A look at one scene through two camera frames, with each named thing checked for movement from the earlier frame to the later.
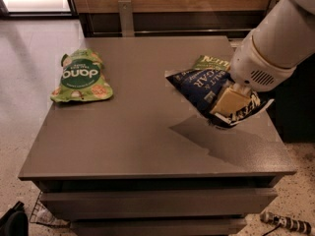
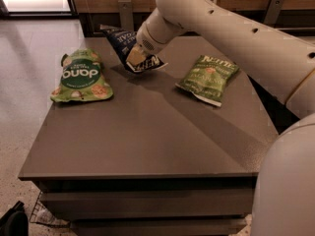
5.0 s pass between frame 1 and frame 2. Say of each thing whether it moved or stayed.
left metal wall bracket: stayed
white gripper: moved
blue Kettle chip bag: moved
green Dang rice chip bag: stayed
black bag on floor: stayed
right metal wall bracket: stayed
